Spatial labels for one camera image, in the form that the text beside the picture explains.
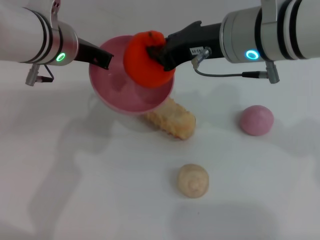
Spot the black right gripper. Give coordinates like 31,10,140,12
145,20,225,73

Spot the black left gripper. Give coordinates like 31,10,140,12
73,36,115,71

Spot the orange toy fruit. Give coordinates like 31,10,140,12
122,29,177,90

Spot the pink plastic bowl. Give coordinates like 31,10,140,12
88,35,176,116

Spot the long golden bread loaf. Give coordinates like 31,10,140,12
141,97,197,141

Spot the pink round bun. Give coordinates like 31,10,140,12
239,104,275,137

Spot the beige round bun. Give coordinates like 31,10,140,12
177,163,210,199

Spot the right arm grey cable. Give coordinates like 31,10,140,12
190,45,281,85

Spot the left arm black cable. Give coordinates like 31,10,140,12
24,63,55,87

